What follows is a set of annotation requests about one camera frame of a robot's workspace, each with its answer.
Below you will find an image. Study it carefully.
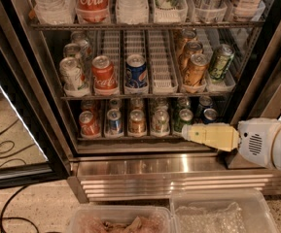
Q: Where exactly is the empty white shelf tray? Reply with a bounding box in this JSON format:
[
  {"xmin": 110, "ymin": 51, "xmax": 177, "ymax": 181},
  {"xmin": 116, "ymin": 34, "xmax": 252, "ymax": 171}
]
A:
[{"xmin": 148, "ymin": 30, "xmax": 178, "ymax": 95}]

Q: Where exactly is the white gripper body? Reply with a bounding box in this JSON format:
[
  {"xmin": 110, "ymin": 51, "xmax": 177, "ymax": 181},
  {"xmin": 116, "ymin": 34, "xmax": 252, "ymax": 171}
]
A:
[{"xmin": 238, "ymin": 117, "xmax": 281, "ymax": 169}]

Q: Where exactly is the clear water bottle centre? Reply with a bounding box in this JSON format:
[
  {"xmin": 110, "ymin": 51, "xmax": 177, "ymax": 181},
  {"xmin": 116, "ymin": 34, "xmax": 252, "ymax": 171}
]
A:
[{"xmin": 116, "ymin": 0, "xmax": 149, "ymax": 24}]

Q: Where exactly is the blue Pepsi can middle shelf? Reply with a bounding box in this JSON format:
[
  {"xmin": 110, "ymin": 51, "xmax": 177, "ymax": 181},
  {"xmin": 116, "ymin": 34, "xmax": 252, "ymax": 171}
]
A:
[{"xmin": 125, "ymin": 54, "xmax": 148, "ymax": 88}]

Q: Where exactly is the orange soda can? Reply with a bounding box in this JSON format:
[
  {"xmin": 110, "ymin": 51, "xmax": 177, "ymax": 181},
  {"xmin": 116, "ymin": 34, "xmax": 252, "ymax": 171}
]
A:
[
  {"xmin": 175, "ymin": 29, "xmax": 197, "ymax": 55},
  {"xmin": 183, "ymin": 53, "xmax": 209, "ymax": 86},
  {"xmin": 178, "ymin": 41, "xmax": 203, "ymax": 71}
]

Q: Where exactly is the blue Pepsi can bottom right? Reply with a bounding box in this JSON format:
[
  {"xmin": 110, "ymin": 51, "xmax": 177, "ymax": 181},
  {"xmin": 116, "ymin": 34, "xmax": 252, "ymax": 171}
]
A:
[{"xmin": 200, "ymin": 108, "xmax": 218, "ymax": 124}]

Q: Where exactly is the clear water bottle left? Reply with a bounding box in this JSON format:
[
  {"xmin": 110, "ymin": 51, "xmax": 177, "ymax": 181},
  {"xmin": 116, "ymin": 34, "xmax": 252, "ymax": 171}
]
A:
[{"xmin": 34, "ymin": 0, "xmax": 76, "ymax": 25}]

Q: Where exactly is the front white soda can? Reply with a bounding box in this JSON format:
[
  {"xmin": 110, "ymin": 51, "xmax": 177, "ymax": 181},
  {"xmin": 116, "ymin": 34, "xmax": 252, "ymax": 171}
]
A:
[{"xmin": 59, "ymin": 57, "xmax": 86, "ymax": 91}]

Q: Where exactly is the red Coca-Cola bottle top shelf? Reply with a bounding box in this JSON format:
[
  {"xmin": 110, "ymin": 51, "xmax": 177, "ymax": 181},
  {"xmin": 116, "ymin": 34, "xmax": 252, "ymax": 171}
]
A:
[{"xmin": 76, "ymin": 0, "xmax": 109, "ymax": 23}]

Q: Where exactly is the clear bin with bubble wrap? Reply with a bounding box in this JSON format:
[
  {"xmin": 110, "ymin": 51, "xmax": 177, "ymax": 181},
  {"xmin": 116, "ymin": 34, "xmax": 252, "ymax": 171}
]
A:
[{"xmin": 169, "ymin": 188, "xmax": 279, "ymax": 233}]

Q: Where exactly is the clear bin with brown items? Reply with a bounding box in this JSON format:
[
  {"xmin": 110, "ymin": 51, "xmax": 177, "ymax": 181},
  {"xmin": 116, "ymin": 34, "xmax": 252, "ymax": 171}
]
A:
[{"xmin": 66, "ymin": 206, "xmax": 173, "ymax": 233}]

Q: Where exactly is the white green can bottom shelf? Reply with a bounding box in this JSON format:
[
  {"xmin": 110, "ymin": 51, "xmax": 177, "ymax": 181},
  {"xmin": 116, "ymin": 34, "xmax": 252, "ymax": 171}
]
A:
[{"xmin": 152, "ymin": 109, "xmax": 169, "ymax": 135}]

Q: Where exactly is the open glass fridge door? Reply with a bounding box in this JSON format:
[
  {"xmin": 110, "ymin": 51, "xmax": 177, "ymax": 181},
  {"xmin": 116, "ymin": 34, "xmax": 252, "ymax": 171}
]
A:
[{"xmin": 0, "ymin": 0, "xmax": 70, "ymax": 189}]

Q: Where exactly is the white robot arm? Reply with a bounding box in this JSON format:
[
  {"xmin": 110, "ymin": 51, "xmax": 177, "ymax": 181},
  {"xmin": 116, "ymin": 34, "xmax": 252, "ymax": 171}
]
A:
[{"xmin": 182, "ymin": 117, "xmax": 281, "ymax": 171}]

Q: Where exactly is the steel fridge cabinet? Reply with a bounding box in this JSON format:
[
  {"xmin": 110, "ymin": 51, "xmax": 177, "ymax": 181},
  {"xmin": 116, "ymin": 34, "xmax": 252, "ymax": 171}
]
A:
[{"xmin": 3, "ymin": 0, "xmax": 281, "ymax": 203}]

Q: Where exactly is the white soda can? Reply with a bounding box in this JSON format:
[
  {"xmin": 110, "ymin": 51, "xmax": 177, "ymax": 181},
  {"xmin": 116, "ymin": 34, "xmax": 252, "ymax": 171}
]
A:
[
  {"xmin": 71, "ymin": 31, "xmax": 92, "ymax": 60},
  {"xmin": 59, "ymin": 57, "xmax": 86, "ymax": 91},
  {"xmin": 63, "ymin": 43, "xmax": 83, "ymax": 61}
]

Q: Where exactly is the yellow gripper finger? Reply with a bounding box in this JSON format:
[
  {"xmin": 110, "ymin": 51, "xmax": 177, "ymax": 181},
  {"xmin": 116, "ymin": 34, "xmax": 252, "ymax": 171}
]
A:
[{"xmin": 182, "ymin": 123, "xmax": 239, "ymax": 151}]

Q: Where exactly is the red can bottom shelf front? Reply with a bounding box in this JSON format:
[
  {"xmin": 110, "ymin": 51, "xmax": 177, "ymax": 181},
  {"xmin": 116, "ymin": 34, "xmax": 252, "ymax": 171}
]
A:
[{"xmin": 79, "ymin": 111, "xmax": 100, "ymax": 137}]

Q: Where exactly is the clear water bottle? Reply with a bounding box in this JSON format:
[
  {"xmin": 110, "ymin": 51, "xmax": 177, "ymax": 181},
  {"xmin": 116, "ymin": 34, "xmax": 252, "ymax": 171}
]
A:
[
  {"xmin": 116, "ymin": 0, "xmax": 149, "ymax": 24},
  {"xmin": 34, "ymin": 0, "xmax": 76, "ymax": 25}
]

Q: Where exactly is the green soda can middle shelf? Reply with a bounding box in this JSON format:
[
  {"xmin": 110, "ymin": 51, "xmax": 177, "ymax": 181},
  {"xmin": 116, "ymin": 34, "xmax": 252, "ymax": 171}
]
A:
[{"xmin": 208, "ymin": 44, "xmax": 234, "ymax": 82}]

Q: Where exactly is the orange can bottom shelf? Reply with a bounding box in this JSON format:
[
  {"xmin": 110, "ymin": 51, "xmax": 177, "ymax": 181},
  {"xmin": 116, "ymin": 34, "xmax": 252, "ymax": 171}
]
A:
[{"xmin": 128, "ymin": 109, "xmax": 146, "ymax": 134}]

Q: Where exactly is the red Coca-Cola can middle shelf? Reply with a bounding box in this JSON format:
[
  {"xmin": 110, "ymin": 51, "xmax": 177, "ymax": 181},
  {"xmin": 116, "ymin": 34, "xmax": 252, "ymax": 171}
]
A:
[{"xmin": 91, "ymin": 55, "xmax": 117, "ymax": 90}]

